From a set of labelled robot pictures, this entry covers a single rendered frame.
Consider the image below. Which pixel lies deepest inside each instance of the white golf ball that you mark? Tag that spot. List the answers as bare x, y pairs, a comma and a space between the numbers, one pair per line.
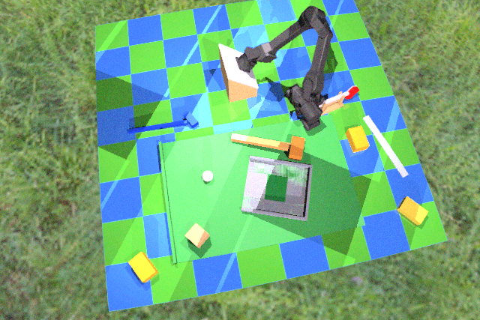
207, 176

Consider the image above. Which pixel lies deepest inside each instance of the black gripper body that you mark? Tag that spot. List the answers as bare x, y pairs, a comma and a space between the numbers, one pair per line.
306, 125

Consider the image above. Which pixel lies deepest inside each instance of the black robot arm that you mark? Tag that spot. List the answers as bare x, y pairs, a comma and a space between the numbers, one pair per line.
309, 98

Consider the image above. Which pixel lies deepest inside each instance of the white flat bar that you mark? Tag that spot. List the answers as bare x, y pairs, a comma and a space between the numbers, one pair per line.
393, 157

